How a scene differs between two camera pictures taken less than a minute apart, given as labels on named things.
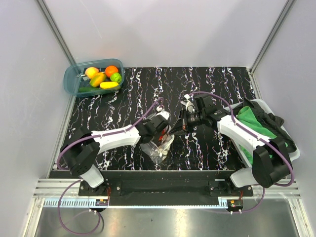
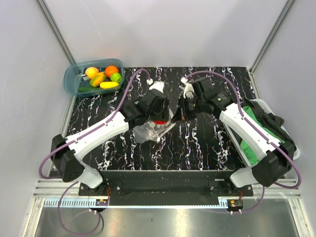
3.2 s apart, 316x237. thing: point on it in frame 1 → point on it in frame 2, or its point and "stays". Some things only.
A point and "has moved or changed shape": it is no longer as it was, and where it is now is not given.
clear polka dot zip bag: [156, 151] has moved or changed shape
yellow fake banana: [106, 84] stays
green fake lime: [115, 77] stays
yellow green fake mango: [99, 78] stays
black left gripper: [156, 139] → [164, 111]
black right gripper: [178, 128] → [177, 117]
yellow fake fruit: [90, 71] stays
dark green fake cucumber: [83, 89] stays
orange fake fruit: [110, 70] stays
